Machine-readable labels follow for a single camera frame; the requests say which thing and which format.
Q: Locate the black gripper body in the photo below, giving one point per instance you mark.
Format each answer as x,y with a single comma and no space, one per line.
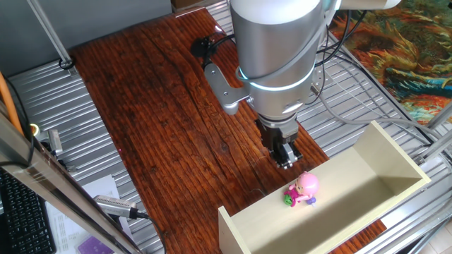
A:
275,135

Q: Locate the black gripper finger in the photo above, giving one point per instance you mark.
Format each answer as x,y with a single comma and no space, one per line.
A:
282,155
295,150

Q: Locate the pink toy figure green ball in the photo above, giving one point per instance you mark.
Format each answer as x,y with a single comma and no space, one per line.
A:
307,185

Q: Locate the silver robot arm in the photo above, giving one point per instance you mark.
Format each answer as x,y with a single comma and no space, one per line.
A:
275,53

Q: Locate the cream wooden shelf box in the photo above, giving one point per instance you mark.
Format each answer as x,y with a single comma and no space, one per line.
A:
353,204

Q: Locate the wood grain mat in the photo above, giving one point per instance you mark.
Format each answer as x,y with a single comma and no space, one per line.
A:
169,123

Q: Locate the colourful painting cloth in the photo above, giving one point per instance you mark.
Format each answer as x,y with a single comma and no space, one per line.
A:
399,53

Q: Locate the purple tip box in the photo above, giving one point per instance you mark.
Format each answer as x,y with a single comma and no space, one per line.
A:
93,246

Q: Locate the printed paper sheets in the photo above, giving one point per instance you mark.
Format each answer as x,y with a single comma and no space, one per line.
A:
67,229

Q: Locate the aluminium pole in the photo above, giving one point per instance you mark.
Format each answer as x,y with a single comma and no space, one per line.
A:
49,33

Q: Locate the black keyboard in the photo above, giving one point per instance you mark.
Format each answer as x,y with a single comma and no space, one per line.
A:
24,218

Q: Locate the orange tube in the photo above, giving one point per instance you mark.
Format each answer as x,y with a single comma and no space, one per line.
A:
10,102

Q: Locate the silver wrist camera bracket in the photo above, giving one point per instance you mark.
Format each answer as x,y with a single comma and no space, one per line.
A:
224,90

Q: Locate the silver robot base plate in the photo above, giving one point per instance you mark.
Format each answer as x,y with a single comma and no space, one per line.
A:
319,77

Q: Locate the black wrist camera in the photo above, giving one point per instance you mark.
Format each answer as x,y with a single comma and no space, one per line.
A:
201,47

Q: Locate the aluminium frame rail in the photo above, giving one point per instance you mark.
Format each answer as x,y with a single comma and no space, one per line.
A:
436,146
439,116

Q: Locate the silver ribbed camera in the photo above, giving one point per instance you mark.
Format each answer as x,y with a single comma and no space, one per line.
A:
114,206

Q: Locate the silver camera on bracket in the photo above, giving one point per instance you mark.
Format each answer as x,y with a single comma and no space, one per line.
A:
55,141

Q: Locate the metal diagonal frame bar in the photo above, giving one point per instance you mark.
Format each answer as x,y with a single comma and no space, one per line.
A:
53,183

